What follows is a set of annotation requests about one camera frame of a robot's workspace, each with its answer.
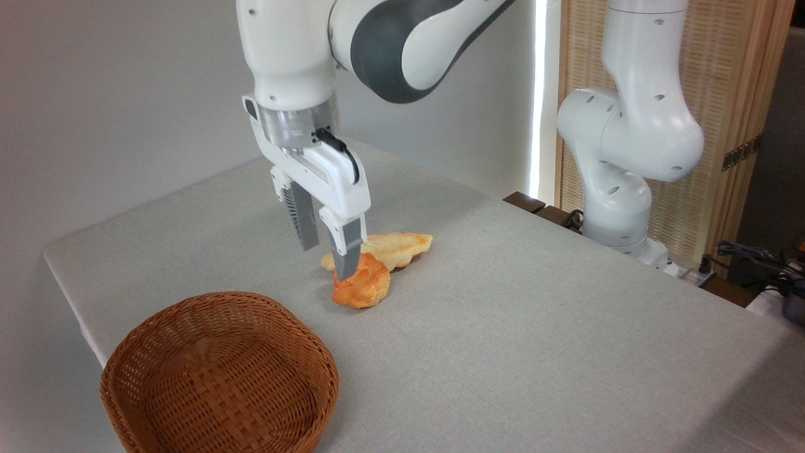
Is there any bamboo folding screen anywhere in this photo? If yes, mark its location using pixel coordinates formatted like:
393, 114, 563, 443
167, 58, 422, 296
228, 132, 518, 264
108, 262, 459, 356
557, 0, 796, 271

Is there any dark wooden block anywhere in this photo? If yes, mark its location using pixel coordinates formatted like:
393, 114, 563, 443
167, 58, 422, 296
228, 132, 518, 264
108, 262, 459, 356
503, 192, 547, 215
535, 204, 582, 233

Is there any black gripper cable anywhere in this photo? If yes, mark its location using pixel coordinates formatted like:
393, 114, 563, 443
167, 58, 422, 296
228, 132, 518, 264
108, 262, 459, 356
314, 127, 361, 185

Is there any round orange bread roll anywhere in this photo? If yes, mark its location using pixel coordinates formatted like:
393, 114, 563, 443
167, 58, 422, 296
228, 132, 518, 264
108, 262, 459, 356
331, 252, 391, 309

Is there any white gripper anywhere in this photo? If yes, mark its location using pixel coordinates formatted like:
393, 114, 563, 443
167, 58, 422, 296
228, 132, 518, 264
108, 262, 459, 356
242, 94, 372, 283

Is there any brown woven wicker basket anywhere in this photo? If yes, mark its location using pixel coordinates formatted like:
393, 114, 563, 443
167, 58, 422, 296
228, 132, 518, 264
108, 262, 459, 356
99, 291, 340, 453

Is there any dark metal screen hinge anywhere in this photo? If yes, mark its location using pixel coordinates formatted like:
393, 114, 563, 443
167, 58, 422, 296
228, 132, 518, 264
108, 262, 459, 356
721, 133, 763, 172

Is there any long leaf-shaped bread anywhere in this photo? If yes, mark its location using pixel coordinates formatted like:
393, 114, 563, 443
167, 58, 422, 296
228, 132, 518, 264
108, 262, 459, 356
321, 232, 435, 272

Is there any white power strip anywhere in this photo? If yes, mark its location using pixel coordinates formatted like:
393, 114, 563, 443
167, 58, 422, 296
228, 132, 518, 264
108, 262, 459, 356
667, 260, 718, 288

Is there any black cable bundle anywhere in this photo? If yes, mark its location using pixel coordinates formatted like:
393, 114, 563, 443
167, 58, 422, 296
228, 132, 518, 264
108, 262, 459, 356
714, 240, 805, 296

